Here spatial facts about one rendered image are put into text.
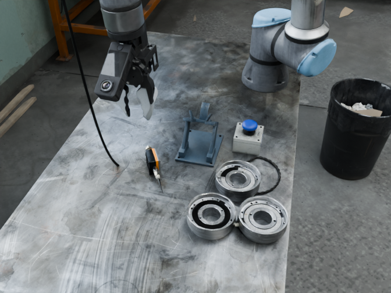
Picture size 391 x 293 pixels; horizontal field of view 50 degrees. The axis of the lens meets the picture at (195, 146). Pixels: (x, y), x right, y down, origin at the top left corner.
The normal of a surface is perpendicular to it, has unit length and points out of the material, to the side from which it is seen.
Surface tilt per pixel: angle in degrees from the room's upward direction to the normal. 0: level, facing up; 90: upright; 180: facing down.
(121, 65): 34
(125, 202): 0
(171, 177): 0
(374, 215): 0
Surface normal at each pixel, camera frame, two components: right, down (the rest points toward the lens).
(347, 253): 0.01, -0.76
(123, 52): -0.17, -0.30
